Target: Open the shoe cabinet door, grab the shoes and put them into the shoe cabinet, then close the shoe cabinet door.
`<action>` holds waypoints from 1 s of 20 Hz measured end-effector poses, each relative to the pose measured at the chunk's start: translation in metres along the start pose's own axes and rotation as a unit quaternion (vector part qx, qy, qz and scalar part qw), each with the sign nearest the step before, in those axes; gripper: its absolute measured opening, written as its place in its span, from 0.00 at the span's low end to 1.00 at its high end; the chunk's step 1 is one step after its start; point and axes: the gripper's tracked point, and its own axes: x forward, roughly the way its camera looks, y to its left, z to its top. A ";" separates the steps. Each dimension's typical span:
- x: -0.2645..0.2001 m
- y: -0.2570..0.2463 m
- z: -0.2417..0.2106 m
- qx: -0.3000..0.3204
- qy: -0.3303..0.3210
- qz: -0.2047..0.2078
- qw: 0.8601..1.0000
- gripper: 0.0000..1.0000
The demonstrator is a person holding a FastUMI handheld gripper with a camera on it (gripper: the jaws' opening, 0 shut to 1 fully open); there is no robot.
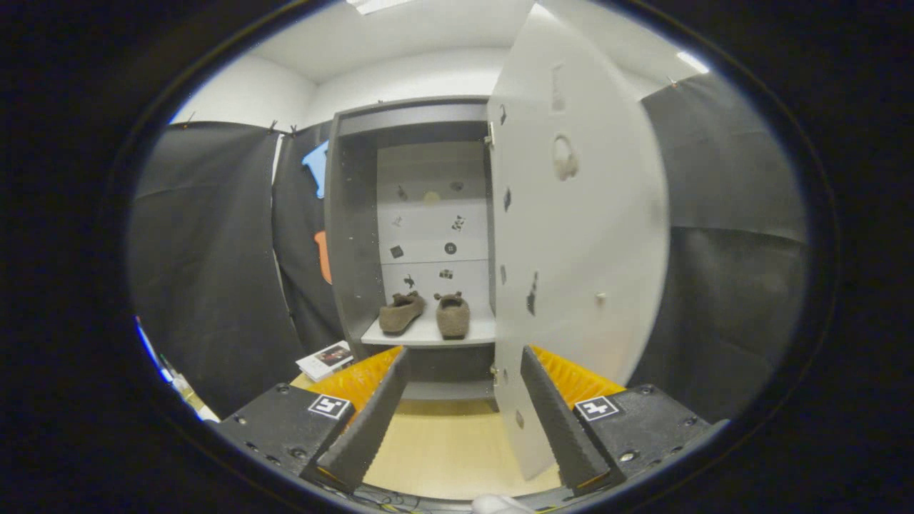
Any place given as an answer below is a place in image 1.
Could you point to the long ceiling light panel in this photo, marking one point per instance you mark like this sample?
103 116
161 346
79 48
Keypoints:
375 5

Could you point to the black backdrop cloth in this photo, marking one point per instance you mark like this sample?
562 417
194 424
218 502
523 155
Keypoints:
207 250

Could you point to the white printed box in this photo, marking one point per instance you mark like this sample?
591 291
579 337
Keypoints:
325 359

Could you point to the beige shoe cabinet door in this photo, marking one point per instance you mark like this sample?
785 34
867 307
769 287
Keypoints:
593 235

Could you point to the grey shoe cabinet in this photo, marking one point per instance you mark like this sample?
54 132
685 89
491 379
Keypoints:
350 250

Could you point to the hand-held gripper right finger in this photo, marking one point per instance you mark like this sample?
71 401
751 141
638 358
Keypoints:
560 428

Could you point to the brown fuzzy shoe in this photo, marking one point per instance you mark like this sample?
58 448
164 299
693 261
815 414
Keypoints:
452 315
401 312

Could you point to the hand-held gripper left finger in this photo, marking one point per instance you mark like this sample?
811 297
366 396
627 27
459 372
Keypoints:
371 428

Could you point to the small ceiling light panel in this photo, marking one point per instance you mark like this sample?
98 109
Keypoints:
692 62

